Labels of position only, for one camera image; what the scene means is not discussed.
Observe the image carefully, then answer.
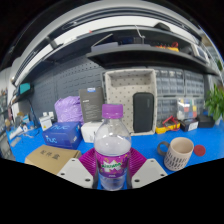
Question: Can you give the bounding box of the purple plastic bag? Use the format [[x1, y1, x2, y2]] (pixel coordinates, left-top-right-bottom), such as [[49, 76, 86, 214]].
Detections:
[[54, 95, 85, 126]]

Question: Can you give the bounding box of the clear purple-capped drink bottle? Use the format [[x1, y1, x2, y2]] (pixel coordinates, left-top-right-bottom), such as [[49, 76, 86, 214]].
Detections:
[[93, 103, 133, 192]]

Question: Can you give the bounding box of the green leafy potted plant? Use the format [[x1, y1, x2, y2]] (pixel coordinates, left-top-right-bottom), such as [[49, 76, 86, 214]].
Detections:
[[203, 83, 224, 126]]

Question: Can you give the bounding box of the small black box white label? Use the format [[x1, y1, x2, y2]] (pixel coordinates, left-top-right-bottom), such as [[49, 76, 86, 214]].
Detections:
[[179, 118, 200, 133]]

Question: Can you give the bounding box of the beige mug with grey dashes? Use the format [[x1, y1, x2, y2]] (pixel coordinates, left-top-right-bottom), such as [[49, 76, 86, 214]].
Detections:
[[157, 136, 195, 172]]

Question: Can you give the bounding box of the flat round red coaster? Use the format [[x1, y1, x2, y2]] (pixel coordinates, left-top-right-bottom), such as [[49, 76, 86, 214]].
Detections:
[[193, 144, 207, 157]]

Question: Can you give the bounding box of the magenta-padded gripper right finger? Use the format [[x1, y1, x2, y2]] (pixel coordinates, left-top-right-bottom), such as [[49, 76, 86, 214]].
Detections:
[[126, 147, 168, 190]]

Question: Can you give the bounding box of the dark grey upright carton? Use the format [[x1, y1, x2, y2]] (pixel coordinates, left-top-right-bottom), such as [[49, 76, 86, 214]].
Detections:
[[78, 86, 106, 124]]

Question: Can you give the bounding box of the yellow multimeter with red leads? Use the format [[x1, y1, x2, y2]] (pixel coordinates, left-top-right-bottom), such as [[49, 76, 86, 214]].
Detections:
[[155, 115, 181, 135]]

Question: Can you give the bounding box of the grey parts drawer cabinet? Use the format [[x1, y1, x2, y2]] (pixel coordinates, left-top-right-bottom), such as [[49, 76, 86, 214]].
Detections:
[[183, 70, 205, 98], [154, 68, 186, 98], [155, 96, 179, 123]]

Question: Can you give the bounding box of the black rectangular case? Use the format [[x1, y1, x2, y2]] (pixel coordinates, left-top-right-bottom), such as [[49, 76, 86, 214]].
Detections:
[[132, 92, 155, 134]]

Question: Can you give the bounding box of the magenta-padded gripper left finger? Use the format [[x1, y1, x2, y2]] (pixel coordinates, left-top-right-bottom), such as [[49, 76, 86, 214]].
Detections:
[[57, 147, 100, 190]]

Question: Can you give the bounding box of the brown cardboard box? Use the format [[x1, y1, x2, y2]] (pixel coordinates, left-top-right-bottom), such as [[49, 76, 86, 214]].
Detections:
[[24, 144, 83, 176]]

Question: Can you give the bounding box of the white carton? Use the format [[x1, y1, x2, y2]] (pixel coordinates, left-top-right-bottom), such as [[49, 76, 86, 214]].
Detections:
[[80, 121, 104, 144]]

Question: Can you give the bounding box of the blue carton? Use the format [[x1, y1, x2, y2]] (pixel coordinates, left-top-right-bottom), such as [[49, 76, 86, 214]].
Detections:
[[42, 121, 84, 150]]

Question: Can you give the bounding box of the flat black box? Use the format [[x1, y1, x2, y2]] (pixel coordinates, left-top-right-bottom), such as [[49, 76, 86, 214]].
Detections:
[[196, 114, 216, 129]]

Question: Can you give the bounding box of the clear organizer with coloured parts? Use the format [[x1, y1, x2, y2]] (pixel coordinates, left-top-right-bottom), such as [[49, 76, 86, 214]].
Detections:
[[176, 97, 198, 121]]

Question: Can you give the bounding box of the dark grey shelf unit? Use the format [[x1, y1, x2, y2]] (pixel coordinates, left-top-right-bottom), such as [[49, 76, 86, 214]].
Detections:
[[9, 6, 221, 91]]

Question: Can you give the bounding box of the beige pegboard tray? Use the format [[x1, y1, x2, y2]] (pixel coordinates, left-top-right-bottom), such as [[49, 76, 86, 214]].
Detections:
[[104, 68, 158, 136]]

